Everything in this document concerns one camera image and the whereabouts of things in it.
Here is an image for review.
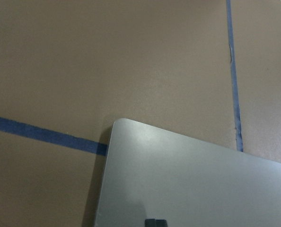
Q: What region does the long blue tape strip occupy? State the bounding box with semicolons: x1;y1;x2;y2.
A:
0;117;107;156

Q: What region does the grey laptop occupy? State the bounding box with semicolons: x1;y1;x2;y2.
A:
95;118;281;227

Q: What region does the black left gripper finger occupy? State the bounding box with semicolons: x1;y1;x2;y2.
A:
145;219;167;227

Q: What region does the crossing blue tape strip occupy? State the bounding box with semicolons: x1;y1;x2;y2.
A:
226;0;244;152

